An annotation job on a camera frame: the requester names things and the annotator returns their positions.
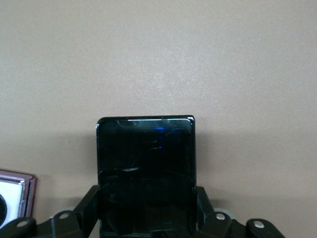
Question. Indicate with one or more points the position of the tall black smartphone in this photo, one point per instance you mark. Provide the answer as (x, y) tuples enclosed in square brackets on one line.
[(146, 161)]

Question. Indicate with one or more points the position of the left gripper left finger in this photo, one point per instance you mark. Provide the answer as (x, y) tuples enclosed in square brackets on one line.
[(81, 215)]

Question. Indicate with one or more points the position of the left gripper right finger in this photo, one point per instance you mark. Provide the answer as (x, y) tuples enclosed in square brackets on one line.
[(210, 223)]

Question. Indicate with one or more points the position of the lavender flip phone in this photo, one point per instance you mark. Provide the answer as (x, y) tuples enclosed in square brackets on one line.
[(15, 193)]

